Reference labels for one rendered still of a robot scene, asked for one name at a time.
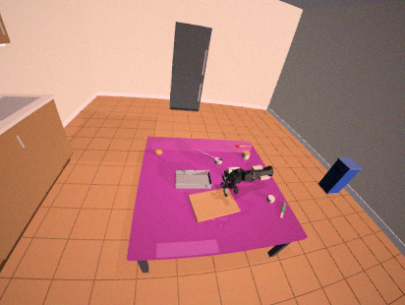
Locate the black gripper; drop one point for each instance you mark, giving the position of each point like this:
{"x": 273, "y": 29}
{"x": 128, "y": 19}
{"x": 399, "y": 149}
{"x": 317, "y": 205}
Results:
{"x": 231, "y": 184}

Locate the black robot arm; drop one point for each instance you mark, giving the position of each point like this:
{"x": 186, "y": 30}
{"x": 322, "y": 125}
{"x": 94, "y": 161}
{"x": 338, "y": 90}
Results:
{"x": 250, "y": 175}

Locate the light wooden board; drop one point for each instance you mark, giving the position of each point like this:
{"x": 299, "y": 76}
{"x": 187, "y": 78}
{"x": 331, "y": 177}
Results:
{"x": 212, "y": 204}

